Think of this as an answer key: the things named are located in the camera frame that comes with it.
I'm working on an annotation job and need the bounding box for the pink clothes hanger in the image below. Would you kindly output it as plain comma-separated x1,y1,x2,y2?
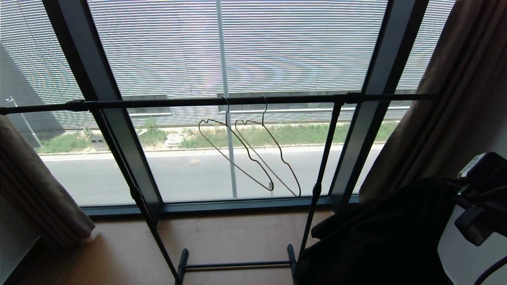
235,95,302,198
198,96,274,192

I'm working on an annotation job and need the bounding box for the black garment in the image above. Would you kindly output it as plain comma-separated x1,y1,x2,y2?
296,177,458,285

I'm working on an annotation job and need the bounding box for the black clothes rack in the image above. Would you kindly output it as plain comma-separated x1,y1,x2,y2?
0,92,436,285

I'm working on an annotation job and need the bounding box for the window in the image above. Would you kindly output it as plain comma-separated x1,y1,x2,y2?
0,0,456,216

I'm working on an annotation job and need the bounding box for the brown curtain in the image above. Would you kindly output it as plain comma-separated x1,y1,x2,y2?
358,0,507,206
0,114,96,249

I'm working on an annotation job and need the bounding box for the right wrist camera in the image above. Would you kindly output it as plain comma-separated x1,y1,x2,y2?
454,205,496,247

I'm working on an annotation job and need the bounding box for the black cable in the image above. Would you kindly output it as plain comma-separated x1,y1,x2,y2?
473,255,507,285

